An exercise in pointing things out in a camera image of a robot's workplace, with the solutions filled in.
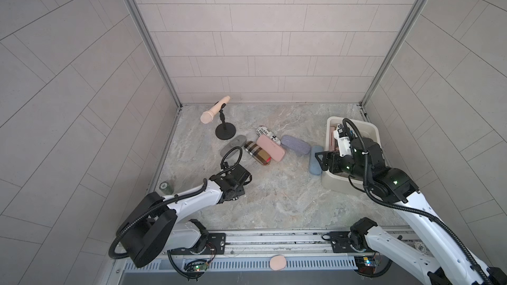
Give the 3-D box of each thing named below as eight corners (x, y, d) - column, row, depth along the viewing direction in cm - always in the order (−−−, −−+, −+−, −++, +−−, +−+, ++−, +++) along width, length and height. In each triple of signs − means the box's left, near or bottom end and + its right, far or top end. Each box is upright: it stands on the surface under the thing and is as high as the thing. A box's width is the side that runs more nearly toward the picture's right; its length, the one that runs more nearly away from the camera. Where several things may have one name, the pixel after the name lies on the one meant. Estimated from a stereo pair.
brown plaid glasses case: (243, 148, 100) (242, 145, 97) (251, 142, 102) (251, 138, 99) (264, 168, 93) (264, 164, 90) (272, 160, 95) (272, 157, 93)
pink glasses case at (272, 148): (253, 146, 100) (253, 141, 96) (262, 137, 104) (262, 131, 100) (279, 164, 94) (279, 158, 90) (287, 153, 98) (288, 148, 94)
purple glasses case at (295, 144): (279, 144, 101) (279, 140, 99) (284, 136, 105) (284, 132, 102) (306, 157, 96) (307, 154, 94) (310, 148, 100) (312, 145, 97)
